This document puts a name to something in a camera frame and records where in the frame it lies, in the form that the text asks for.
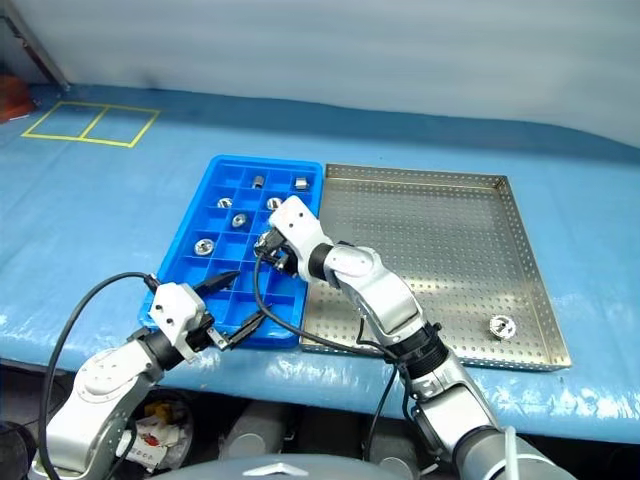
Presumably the perforated stainless steel tray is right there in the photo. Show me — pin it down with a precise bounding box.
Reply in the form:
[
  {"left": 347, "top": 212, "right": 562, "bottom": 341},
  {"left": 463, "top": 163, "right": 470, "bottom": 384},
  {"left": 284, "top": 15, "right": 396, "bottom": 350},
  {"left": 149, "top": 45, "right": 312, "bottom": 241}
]
[{"left": 298, "top": 162, "right": 574, "bottom": 374}]

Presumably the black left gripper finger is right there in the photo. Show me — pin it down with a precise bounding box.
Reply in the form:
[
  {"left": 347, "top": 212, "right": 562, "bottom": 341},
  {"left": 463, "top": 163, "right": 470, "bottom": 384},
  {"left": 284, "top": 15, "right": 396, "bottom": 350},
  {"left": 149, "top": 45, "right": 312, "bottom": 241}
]
[
  {"left": 229, "top": 309, "right": 267, "bottom": 349},
  {"left": 191, "top": 270, "right": 241, "bottom": 297}
]

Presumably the dark grey rounded cylinder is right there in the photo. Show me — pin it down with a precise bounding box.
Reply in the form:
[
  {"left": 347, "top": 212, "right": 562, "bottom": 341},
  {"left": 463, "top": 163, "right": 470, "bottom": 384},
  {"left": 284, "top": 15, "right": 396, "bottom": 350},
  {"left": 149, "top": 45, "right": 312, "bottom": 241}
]
[
  {"left": 218, "top": 402, "right": 297, "bottom": 459},
  {"left": 367, "top": 419, "right": 422, "bottom": 467}
]

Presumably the blue compartment tray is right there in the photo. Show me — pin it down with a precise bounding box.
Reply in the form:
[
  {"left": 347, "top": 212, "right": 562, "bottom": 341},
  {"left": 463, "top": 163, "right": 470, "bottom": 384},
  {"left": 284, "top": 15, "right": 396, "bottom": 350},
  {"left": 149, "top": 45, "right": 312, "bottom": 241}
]
[{"left": 137, "top": 154, "right": 324, "bottom": 351}]

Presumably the black waste bin with wrappers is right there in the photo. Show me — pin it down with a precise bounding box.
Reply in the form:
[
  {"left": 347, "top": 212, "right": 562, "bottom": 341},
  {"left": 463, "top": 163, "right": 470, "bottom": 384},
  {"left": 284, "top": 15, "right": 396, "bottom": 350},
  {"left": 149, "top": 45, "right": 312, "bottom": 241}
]
[{"left": 123, "top": 389, "right": 197, "bottom": 472}]

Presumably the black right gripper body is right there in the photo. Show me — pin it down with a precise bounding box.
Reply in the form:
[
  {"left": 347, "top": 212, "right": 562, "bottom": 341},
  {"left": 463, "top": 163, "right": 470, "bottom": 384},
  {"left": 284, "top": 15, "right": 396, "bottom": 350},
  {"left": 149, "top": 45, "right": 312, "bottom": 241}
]
[{"left": 264, "top": 227, "right": 301, "bottom": 274}]

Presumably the grey robot torso shell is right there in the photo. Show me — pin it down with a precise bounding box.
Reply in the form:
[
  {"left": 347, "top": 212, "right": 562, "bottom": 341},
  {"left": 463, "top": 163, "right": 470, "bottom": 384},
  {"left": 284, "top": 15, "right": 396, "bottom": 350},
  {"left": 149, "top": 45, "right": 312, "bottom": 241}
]
[{"left": 171, "top": 453, "right": 402, "bottom": 480}]

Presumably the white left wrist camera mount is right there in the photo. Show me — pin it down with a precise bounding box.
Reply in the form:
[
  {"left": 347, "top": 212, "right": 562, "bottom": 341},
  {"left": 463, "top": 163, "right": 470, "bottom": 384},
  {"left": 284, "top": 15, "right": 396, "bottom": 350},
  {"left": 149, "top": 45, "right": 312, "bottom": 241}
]
[{"left": 149, "top": 282, "right": 209, "bottom": 362}]

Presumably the grey metal frame post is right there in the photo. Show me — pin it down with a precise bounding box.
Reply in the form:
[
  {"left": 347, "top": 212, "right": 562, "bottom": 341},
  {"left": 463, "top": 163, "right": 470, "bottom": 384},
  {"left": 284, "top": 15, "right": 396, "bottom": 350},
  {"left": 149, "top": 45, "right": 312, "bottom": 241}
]
[{"left": 0, "top": 0, "right": 72, "bottom": 92}]

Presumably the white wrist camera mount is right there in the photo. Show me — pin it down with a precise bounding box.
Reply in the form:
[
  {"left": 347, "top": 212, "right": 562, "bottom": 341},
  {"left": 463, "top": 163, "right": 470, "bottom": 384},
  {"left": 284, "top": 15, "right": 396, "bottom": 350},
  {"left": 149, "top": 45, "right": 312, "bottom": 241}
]
[
  {"left": 267, "top": 195, "right": 334, "bottom": 282},
  {"left": 149, "top": 282, "right": 209, "bottom": 362}
]

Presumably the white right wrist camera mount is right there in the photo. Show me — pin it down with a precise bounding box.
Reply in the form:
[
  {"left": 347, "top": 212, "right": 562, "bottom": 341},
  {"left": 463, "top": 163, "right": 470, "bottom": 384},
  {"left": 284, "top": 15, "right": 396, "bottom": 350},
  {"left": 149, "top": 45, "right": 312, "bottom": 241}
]
[{"left": 267, "top": 195, "right": 334, "bottom": 282}]

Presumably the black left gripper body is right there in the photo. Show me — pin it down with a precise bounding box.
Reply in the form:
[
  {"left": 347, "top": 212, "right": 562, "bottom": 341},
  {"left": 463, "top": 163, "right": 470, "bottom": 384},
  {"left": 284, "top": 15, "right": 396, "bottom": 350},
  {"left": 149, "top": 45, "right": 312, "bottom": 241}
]
[{"left": 187, "top": 313, "right": 234, "bottom": 354}]

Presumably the yellow tape double rectangle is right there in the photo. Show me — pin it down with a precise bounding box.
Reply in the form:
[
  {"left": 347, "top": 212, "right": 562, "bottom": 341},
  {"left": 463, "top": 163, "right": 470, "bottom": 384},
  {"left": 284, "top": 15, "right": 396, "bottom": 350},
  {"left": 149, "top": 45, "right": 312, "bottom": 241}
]
[{"left": 20, "top": 100, "right": 162, "bottom": 149}]

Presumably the blurry red-brown object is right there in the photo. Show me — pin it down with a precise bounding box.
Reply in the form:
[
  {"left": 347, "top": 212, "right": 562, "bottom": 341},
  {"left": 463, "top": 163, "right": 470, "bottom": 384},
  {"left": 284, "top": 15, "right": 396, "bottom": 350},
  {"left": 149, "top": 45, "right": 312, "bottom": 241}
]
[{"left": 0, "top": 74, "right": 34, "bottom": 124}]

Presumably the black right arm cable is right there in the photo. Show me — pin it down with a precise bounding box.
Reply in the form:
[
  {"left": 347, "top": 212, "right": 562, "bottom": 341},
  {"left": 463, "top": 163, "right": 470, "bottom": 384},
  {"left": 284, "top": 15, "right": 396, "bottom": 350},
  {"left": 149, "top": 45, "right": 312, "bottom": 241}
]
[{"left": 252, "top": 253, "right": 402, "bottom": 451}]

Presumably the blue table cover sheet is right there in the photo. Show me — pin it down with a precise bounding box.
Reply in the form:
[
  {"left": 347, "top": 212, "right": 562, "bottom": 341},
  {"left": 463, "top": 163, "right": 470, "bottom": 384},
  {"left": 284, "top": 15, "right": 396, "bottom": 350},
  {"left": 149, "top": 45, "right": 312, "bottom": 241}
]
[{"left": 0, "top": 82, "right": 640, "bottom": 446}]

